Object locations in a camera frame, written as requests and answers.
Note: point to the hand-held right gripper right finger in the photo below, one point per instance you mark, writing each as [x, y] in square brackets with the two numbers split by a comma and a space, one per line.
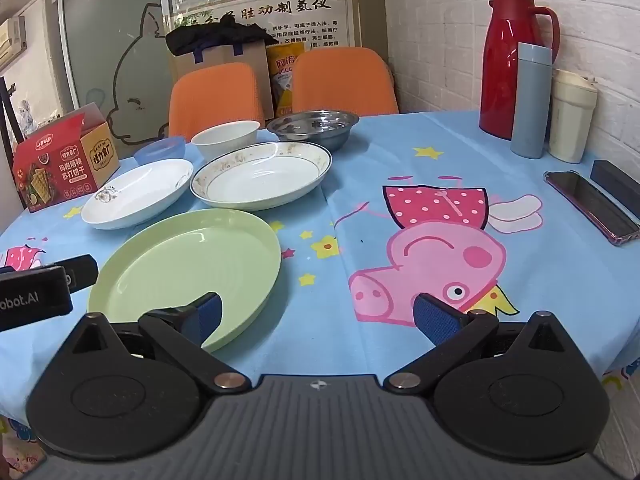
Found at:
[434, 321]

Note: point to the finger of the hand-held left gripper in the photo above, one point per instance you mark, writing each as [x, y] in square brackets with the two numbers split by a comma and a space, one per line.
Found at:
[80, 270]

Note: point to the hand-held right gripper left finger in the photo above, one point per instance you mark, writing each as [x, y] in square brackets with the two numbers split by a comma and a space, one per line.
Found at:
[207, 315]

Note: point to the light green plastic plate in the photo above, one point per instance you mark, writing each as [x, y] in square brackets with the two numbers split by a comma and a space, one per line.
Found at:
[190, 260]

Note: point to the white ceramic plate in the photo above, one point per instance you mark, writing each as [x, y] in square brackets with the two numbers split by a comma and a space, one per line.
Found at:
[135, 195]

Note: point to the floral rim ceramic plate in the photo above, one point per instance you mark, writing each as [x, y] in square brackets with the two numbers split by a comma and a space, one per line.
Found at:
[260, 180]

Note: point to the red cardboard cracker box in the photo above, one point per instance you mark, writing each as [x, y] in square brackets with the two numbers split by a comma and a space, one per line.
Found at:
[65, 170]

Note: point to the blue plastic bowl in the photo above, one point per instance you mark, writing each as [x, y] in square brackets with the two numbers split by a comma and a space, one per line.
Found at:
[160, 150]

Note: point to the black metal stand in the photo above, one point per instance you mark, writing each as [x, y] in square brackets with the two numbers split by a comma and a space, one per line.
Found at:
[9, 110]

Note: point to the white ceramic bowl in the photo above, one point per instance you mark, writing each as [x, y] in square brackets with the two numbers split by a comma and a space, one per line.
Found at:
[225, 140]

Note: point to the smartphone in clear case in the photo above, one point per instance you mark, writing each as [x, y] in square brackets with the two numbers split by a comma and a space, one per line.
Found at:
[590, 205]

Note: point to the orange chair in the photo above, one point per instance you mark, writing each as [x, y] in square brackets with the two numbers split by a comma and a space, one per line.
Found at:
[215, 100]
[342, 82]

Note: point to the stainless steel bowl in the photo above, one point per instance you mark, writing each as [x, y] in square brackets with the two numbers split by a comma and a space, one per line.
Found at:
[315, 126]

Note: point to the small black box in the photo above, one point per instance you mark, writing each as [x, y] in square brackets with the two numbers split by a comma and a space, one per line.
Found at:
[617, 180]

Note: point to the white air conditioner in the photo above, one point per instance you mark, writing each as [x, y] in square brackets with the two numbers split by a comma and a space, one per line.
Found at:
[11, 40]

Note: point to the grey-blue bottle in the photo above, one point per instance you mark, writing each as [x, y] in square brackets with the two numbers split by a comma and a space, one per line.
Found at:
[532, 100]

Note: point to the cream cup with lid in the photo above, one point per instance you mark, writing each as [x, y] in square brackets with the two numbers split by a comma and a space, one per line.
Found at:
[570, 120]

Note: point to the yellow snack bag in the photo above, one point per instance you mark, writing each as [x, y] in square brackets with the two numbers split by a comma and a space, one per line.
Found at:
[282, 70]

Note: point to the brown cardboard box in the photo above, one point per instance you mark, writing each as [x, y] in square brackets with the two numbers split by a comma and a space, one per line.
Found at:
[252, 60]

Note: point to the red thermos jug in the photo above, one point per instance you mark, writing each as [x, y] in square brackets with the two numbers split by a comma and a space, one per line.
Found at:
[502, 60]

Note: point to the black cloth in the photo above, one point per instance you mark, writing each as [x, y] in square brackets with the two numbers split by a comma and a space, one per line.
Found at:
[220, 37]

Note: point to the framed text poster board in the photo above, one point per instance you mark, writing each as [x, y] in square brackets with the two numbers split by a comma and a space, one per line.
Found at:
[300, 12]

